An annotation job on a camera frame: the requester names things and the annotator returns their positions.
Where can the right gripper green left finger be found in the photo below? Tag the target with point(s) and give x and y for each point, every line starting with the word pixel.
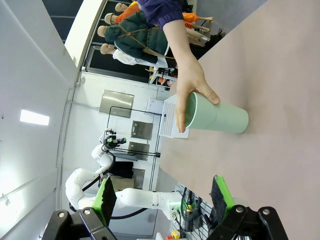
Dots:
pixel 102 197

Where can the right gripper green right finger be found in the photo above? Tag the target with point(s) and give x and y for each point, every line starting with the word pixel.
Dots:
pixel 220 195

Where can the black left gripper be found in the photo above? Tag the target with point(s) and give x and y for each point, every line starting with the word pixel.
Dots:
pixel 111 143

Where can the light green paper cup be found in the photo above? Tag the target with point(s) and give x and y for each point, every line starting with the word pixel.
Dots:
pixel 225 117

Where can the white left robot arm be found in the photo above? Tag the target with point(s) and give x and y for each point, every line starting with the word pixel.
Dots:
pixel 140 197

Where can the person's right forearm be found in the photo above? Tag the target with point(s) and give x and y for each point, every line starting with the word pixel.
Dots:
pixel 178 40

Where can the white perforated plastic basket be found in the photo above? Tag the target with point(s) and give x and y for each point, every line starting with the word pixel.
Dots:
pixel 170 117

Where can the person's right hand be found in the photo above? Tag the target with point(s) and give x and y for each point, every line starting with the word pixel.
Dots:
pixel 187 80

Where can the black fabric bag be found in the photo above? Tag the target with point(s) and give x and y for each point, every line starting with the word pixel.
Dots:
pixel 121 170

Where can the white connector box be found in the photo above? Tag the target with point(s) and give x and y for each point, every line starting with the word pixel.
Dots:
pixel 175 210

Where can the red emergency stop button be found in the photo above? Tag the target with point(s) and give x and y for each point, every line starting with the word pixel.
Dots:
pixel 175 234

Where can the white storage shelf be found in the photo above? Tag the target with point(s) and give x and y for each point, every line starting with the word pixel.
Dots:
pixel 160 77

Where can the mannequin in white shirt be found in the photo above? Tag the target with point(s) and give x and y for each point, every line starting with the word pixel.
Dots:
pixel 122 56

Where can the rectangular ceiling light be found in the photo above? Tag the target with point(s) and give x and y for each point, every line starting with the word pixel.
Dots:
pixel 35 117

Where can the mannequin in dark green jacket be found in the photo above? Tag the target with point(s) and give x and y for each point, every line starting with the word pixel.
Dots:
pixel 135 37

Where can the capped mannequin in orange shirt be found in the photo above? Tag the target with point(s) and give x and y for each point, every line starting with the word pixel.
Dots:
pixel 110 18

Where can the large grey metal wall panel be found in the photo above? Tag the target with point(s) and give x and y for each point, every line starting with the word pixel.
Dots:
pixel 117 103

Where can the black tube frame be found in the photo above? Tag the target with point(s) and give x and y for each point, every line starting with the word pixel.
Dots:
pixel 157 155

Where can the white wall sign sheet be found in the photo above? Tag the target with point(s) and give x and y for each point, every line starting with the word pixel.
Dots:
pixel 155 105

